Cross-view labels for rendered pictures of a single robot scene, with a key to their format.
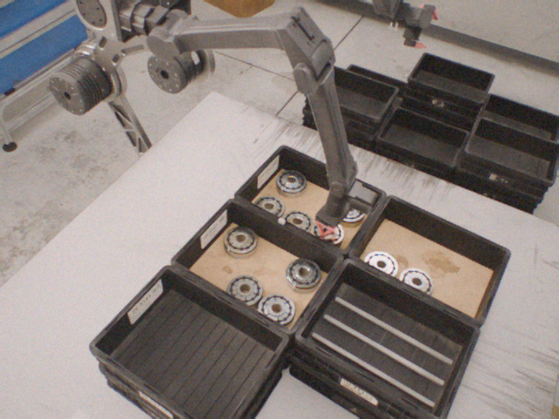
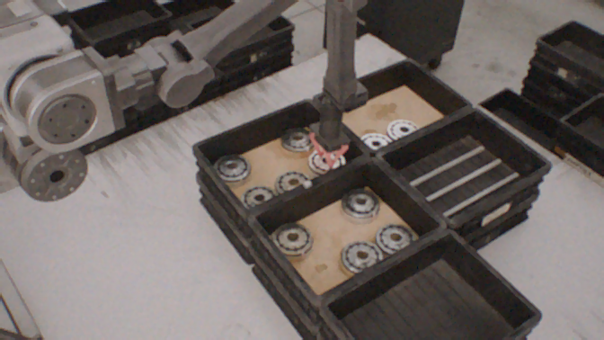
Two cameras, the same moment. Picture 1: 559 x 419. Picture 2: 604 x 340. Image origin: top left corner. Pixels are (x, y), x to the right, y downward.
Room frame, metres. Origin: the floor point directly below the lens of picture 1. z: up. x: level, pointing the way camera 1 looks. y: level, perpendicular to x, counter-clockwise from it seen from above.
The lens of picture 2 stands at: (0.50, 0.98, 2.07)
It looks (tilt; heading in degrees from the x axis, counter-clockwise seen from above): 45 degrees down; 296
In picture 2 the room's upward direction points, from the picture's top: 3 degrees clockwise
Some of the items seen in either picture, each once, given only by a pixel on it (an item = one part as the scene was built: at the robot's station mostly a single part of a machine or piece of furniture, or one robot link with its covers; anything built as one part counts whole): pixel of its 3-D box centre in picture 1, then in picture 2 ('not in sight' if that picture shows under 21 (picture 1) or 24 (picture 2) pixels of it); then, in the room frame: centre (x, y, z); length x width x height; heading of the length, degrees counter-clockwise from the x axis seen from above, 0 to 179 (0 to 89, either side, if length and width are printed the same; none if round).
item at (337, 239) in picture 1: (327, 232); (326, 162); (0.98, -0.15, 0.89); 0.10 x 0.10 x 0.01
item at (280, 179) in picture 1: (291, 180); (232, 167); (1.21, -0.03, 0.86); 0.10 x 0.10 x 0.01
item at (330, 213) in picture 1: (334, 205); (330, 127); (0.98, -0.16, 1.01); 0.10 x 0.07 x 0.07; 149
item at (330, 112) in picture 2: (341, 192); (334, 107); (0.97, -0.17, 1.07); 0.07 x 0.06 x 0.07; 67
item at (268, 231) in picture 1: (257, 271); (345, 237); (0.83, 0.05, 0.87); 0.40 x 0.30 x 0.11; 62
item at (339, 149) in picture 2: (328, 223); (330, 150); (0.97, -0.15, 0.94); 0.07 x 0.07 x 0.09; 59
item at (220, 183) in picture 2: (310, 196); (280, 153); (1.09, -0.09, 0.92); 0.40 x 0.30 x 0.02; 62
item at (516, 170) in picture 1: (495, 181); (243, 66); (1.82, -1.04, 0.37); 0.40 x 0.30 x 0.45; 66
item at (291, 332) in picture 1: (258, 261); (347, 224); (0.83, 0.05, 0.92); 0.40 x 0.30 x 0.02; 62
